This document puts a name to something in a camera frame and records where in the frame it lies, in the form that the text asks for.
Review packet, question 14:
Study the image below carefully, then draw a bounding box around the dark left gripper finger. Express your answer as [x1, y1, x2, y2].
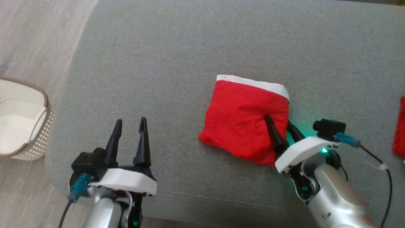
[104, 119, 123, 168]
[133, 117, 152, 168]

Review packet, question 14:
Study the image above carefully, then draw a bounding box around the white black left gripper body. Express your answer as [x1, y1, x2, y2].
[87, 166, 157, 196]

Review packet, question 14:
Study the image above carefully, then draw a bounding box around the white right cable tag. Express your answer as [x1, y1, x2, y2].
[367, 160, 388, 171]

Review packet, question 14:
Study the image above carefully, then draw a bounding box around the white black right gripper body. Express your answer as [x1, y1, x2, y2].
[275, 136, 340, 174]

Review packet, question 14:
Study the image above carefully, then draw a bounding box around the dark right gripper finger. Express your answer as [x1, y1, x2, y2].
[264, 115, 289, 155]
[286, 120, 306, 144]

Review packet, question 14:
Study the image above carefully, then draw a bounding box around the teal cable connector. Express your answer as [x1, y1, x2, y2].
[334, 132, 361, 149]
[67, 173, 92, 203]

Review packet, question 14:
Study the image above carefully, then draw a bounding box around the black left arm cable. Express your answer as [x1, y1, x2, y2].
[59, 199, 74, 228]

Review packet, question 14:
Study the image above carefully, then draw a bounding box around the teal left cable connector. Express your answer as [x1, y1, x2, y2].
[67, 173, 92, 203]

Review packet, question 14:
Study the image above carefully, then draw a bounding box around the teal right cable connector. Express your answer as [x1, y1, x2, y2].
[334, 132, 361, 149]

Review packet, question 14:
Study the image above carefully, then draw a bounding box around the grey fabric sofa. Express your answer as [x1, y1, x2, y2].
[44, 0, 405, 228]

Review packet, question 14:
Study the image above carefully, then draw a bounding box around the crumpled red garment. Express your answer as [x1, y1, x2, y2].
[392, 96, 405, 158]

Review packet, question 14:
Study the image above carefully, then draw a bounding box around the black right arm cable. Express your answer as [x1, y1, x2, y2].
[359, 144, 393, 228]

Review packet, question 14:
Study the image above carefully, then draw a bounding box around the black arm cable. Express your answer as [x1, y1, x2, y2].
[359, 144, 393, 228]
[59, 199, 74, 228]

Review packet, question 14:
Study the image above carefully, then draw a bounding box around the white woven laundry basket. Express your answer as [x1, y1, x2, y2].
[0, 76, 55, 161]

